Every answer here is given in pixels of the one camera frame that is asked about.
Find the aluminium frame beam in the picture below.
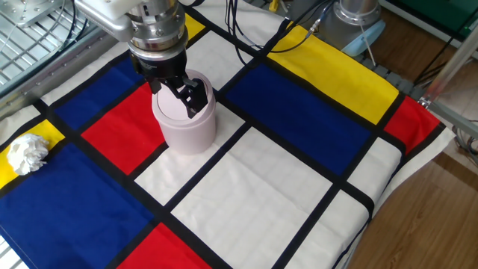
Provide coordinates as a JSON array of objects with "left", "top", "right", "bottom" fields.
[{"left": 428, "top": 99, "right": 478, "bottom": 140}]

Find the silver perforated mounting plate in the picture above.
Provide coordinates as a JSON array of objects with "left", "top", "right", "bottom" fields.
[{"left": 0, "top": 0, "right": 65, "bottom": 29}]

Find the pink swing-lid trash can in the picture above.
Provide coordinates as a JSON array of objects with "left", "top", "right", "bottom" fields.
[{"left": 151, "top": 68, "right": 217, "bottom": 156}]

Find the white tissue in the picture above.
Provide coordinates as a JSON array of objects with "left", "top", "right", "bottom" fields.
[{"left": 6, "top": 133, "right": 51, "bottom": 176}]

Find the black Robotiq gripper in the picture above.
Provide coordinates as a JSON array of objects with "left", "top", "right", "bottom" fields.
[{"left": 129, "top": 47, "right": 209, "bottom": 120}]

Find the aluminium frame post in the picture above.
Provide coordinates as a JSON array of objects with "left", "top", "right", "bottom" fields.
[{"left": 418, "top": 32, "right": 478, "bottom": 109}]

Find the grey cable bundle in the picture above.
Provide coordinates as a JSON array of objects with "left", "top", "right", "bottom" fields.
[{"left": 450, "top": 119, "right": 478, "bottom": 167}]

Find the silver cable plug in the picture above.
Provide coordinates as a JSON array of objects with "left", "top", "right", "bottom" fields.
[{"left": 305, "top": 16, "right": 324, "bottom": 40}]

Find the black cable bundle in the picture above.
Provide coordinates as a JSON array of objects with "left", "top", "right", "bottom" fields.
[{"left": 223, "top": 0, "right": 337, "bottom": 67}]

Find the Mondrian colour-block tablecloth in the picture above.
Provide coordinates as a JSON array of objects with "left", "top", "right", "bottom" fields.
[{"left": 0, "top": 0, "right": 457, "bottom": 269}]

